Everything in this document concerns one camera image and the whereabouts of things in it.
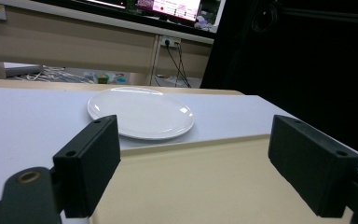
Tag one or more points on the grey flat device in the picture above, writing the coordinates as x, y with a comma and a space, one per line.
21, 69

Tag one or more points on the beige tray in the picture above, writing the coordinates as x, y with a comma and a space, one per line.
211, 183

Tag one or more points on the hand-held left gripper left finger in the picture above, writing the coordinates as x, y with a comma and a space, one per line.
85, 165

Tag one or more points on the computer monitor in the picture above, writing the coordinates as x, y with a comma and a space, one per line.
155, 7

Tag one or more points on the white round plate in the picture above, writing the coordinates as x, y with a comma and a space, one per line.
143, 113

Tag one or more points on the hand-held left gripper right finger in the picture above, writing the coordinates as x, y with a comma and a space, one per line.
315, 161

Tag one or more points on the black curtain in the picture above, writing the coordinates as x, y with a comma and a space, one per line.
292, 56

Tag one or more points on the wall power socket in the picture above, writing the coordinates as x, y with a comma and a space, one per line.
169, 41

